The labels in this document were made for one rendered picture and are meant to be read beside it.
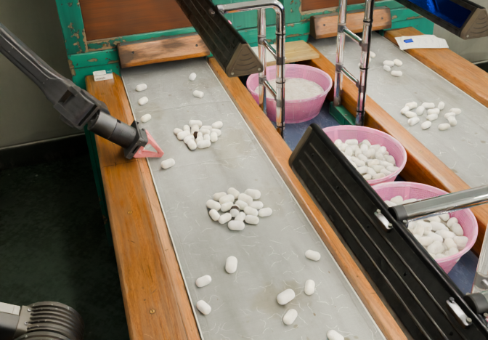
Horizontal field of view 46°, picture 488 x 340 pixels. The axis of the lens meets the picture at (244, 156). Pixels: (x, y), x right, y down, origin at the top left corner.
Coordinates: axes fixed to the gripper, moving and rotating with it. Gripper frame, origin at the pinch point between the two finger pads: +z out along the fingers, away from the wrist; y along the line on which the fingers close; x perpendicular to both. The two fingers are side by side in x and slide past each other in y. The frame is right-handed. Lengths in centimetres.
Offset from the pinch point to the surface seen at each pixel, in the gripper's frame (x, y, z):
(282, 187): -15.4, -22.5, 20.4
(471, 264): -31, -54, 49
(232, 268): -4.0, -47.2, 5.1
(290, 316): -8, -62, 10
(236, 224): -7.1, -34.6, 8.2
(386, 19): -66, 52, 65
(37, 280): 88, 49, 13
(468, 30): -69, -22, 34
